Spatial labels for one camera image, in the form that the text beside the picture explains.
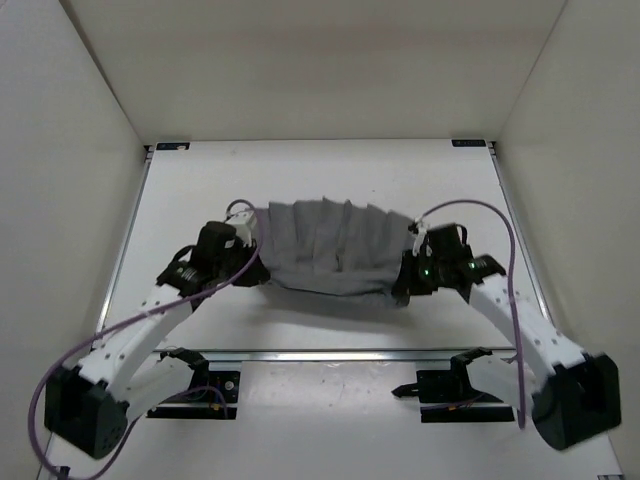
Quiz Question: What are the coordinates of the right corner label sticker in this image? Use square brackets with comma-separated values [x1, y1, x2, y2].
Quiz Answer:
[451, 139, 486, 148]

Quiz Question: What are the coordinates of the grey pleated skirt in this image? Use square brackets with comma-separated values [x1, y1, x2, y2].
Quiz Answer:
[257, 198, 414, 308]

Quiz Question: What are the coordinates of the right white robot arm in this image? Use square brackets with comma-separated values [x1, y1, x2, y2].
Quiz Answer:
[392, 221, 622, 451]

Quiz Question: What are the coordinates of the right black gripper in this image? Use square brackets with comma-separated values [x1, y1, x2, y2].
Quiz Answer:
[394, 249, 448, 296]

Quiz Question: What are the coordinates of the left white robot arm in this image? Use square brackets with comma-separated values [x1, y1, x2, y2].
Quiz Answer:
[44, 207, 270, 460]

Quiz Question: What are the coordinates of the corner label sticker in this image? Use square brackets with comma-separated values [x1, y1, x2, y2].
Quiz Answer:
[155, 142, 191, 151]
[451, 139, 486, 148]

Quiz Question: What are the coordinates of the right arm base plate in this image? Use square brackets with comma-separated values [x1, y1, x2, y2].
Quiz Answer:
[391, 347, 515, 424]

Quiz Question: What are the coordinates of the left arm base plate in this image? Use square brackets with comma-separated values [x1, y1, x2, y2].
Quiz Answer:
[146, 354, 241, 421]

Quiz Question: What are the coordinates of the left corner label sticker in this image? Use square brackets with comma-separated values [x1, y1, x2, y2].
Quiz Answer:
[155, 142, 191, 151]

